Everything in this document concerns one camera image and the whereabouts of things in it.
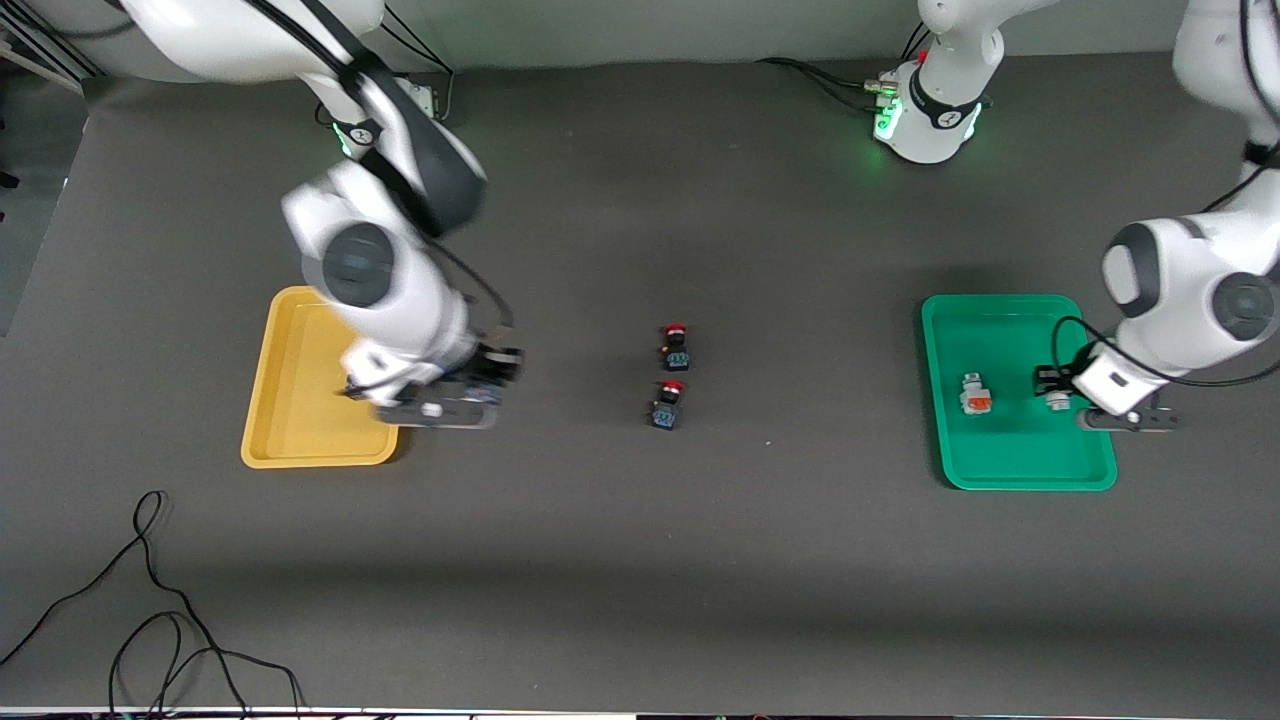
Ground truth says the green plastic tray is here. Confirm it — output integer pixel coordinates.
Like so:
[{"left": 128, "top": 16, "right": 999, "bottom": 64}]
[{"left": 920, "top": 293, "right": 1119, "bottom": 492}]

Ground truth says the yellow plastic tray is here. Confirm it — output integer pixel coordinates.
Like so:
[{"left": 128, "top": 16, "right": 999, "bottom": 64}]
[{"left": 240, "top": 286, "right": 401, "bottom": 469}]

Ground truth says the loose thin black cable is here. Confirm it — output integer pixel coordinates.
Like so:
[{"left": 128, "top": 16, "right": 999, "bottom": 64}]
[{"left": 0, "top": 490, "right": 306, "bottom": 719}]

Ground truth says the black cable along right arm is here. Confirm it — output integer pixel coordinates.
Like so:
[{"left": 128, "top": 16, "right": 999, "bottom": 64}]
[{"left": 240, "top": 0, "right": 517, "bottom": 336}]

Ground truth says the black right base cable bundle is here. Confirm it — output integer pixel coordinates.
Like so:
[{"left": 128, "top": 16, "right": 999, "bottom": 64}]
[{"left": 378, "top": 5, "right": 456, "bottom": 126}]

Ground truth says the dark grey table mat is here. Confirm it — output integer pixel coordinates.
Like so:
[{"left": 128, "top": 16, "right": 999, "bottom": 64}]
[{"left": 0, "top": 40, "right": 1280, "bottom": 716}]

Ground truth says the black left base cable bundle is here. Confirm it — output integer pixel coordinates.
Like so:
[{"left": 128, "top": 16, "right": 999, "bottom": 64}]
[{"left": 757, "top": 20, "right": 936, "bottom": 116}]

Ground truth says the black base cable bundle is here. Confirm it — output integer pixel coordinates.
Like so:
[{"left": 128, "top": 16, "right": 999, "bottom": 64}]
[
  {"left": 757, "top": 20, "right": 936, "bottom": 116},
  {"left": 378, "top": 5, "right": 456, "bottom": 126}
]

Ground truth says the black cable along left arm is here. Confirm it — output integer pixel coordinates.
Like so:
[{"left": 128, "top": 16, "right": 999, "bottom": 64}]
[{"left": 1050, "top": 0, "right": 1280, "bottom": 389}]

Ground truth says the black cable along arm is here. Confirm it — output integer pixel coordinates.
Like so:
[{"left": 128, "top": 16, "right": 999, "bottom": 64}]
[
  {"left": 240, "top": 0, "right": 517, "bottom": 336},
  {"left": 1050, "top": 0, "right": 1280, "bottom": 389}
]

